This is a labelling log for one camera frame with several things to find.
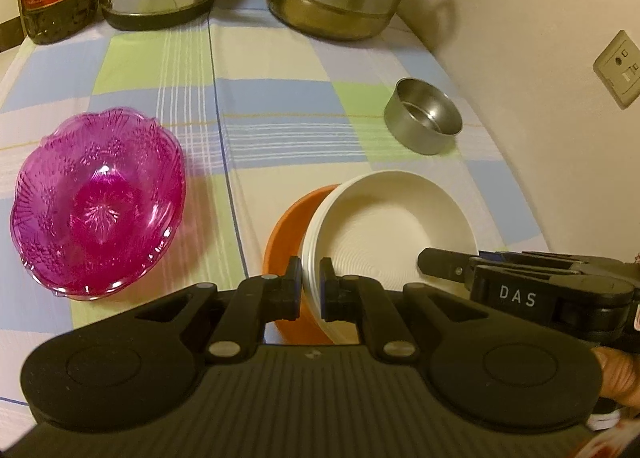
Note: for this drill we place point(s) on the checked tablecloth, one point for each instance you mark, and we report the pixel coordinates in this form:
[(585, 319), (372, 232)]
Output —
[(280, 102)]

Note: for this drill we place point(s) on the cream plastic bowl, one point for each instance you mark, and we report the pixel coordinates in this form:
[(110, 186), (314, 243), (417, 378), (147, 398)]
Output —
[(395, 228)]

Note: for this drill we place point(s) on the large pink glass plate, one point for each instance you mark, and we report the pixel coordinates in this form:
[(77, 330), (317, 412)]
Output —
[(100, 294)]

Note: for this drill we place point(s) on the large beige wall outlet plate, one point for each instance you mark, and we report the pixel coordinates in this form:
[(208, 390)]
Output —
[(620, 70)]

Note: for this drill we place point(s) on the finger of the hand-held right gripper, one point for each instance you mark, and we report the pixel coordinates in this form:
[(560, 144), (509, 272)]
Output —
[(500, 256), (445, 265)]

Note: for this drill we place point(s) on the stainless steel bowl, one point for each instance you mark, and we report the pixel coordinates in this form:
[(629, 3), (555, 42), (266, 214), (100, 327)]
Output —
[(425, 122)]

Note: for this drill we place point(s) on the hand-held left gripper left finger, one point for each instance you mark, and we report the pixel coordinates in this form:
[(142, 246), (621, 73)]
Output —
[(295, 288)]

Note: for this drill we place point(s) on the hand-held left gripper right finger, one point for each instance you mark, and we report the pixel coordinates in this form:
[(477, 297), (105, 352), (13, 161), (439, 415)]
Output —
[(326, 290)]

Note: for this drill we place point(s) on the oval pink glass plate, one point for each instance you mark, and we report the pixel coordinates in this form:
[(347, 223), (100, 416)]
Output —
[(40, 172)]

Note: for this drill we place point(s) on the orange plastic bowl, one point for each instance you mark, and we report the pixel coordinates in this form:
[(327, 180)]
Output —
[(285, 258)]

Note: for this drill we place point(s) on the small pink glass bowl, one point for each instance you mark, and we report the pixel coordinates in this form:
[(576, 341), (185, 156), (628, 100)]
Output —
[(105, 198)]

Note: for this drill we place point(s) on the person's right hand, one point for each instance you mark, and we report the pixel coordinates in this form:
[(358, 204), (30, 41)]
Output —
[(620, 378)]

